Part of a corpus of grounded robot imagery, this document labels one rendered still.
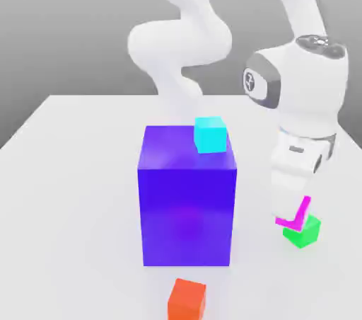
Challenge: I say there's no small cyan cube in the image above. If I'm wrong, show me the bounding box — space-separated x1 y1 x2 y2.
194 116 228 154

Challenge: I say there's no small orange cube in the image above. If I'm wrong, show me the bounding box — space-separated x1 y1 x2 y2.
167 278 207 320

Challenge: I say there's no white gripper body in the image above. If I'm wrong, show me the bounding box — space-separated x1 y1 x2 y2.
270 166 310 218

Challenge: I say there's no small green cube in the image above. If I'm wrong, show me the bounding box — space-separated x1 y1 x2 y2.
282 214 322 249

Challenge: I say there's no large purple box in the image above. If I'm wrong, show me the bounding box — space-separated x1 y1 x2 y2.
137 125 238 268

